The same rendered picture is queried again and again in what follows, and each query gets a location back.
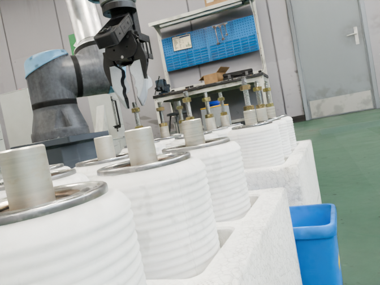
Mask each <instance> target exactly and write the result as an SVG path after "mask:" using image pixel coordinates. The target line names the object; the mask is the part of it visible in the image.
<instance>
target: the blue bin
mask: <svg viewBox="0 0 380 285"><path fill-rule="evenodd" d="M289 209H290V215H291V222H292V228H293V234H294V238H295V244H296V251H297V257H298V261H299V268H300V274H301V280H302V284H303V285H343V279H342V271H341V265H340V257H339V248H338V239H337V212H336V206H335V205H334V204H313V205H299V206H289Z"/></svg>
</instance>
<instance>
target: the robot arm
mask: <svg viewBox="0 0 380 285"><path fill-rule="evenodd" d="M135 3H136V0H66V4H67V8H68V12H69V15H70V19H71V24H72V27H73V30H74V35H75V38H76V43H77V47H76V48H75V50H74V55H68V52H67V51H66V50H64V49H54V50H48V51H43V52H41V53H37V54H35V55H33V56H31V57H29V58H28V59H26V61H25V62H24V70H25V79H26V80H27V86H28V91H29V96H30V99H31V105H32V110H33V123H32V134H31V140H32V143H37V142H40V141H46V140H52V139H57V138H61V137H66V136H73V135H81V134H85V133H90V130H89V126H88V124H87V122H86V121H85V119H84V117H83V115H82V113H81V112H80V110H79V108H78V104H77V99H76V98H78V97H86V96H95V95H100V94H110V93H115V94H116V96H117V97H118V99H119V100H120V102H121V103H122V104H123V106H124V107H125V108H126V109H129V101H128V97H127V95H126V94H127V93H128V92H129V90H130V87H129V83H128V81H127V80H126V66H130V68H129V69H130V72H131V74H132V76H133V77H134V78H135V87H136V89H137V97H138V99H139V101H140V103H141V105H142V106H144V105H145V102H146V99H147V96H148V89H149V88H151V87H152V85H153V83H152V80H151V78H150V77H149V76H148V75H147V69H148V64H149V59H153V53H152V48H151V44H150V38H149V36H147V35H145V34H143V33H141V29H140V23H139V18H138V14H137V10H136V4H135ZM97 4H100V6H101V7H102V13H103V16H104V17H106V18H111V19H110V20H109V21H108V22H107V23H106V24H105V25H104V26H103V25H102V21H101V18H100V14H99V11H98V7H97ZM144 42H145V45H146V50H147V51H145V49H144ZM147 42H148V43H149V49H150V54H149V50H148V44H147Z"/></svg>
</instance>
